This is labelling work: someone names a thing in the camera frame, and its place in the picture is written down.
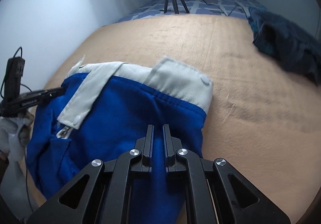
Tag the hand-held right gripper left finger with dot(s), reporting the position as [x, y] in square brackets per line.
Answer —
[150, 143]

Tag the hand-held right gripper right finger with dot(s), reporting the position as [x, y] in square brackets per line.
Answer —
[166, 143]

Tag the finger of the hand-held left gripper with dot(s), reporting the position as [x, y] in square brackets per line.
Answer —
[54, 92]

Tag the beige and blue work jacket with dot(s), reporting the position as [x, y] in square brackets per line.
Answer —
[125, 118]

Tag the dark blue folded clothes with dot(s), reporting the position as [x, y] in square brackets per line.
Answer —
[283, 40]

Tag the person's left hand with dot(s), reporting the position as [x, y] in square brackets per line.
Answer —
[15, 133]

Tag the tan blanket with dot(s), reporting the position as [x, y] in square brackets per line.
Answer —
[250, 113]

